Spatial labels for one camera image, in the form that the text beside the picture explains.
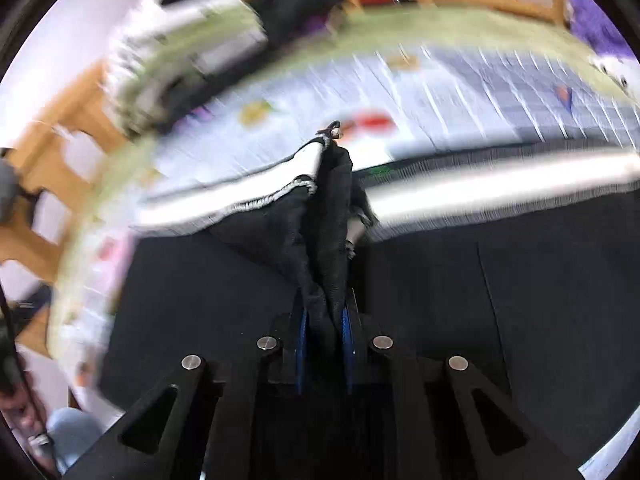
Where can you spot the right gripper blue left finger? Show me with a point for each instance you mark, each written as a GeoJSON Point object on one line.
{"type": "Point", "coordinates": [199, 421]}

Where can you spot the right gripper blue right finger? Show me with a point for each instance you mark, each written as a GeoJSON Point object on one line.
{"type": "Point", "coordinates": [429, 419]}

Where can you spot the black sweatpants with white stripe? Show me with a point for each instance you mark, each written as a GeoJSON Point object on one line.
{"type": "Point", "coordinates": [522, 259]}

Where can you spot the green fleece blanket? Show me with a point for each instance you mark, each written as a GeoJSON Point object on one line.
{"type": "Point", "coordinates": [441, 27]}

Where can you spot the fruit print plastic sheet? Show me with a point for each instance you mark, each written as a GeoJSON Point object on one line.
{"type": "Point", "coordinates": [383, 98]}

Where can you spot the grey checked bed sheet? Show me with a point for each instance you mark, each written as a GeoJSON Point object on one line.
{"type": "Point", "coordinates": [498, 98]}

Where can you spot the folded white green floral quilt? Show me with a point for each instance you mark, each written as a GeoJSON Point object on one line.
{"type": "Point", "coordinates": [162, 42]}

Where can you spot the purple plush toy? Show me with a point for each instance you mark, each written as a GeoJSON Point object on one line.
{"type": "Point", "coordinates": [590, 24]}

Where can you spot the black jacket pile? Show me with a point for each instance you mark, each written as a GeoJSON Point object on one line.
{"type": "Point", "coordinates": [282, 20]}

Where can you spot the wooden bed frame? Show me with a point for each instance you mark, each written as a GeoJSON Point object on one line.
{"type": "Point", "coordinates": [66, 147]}

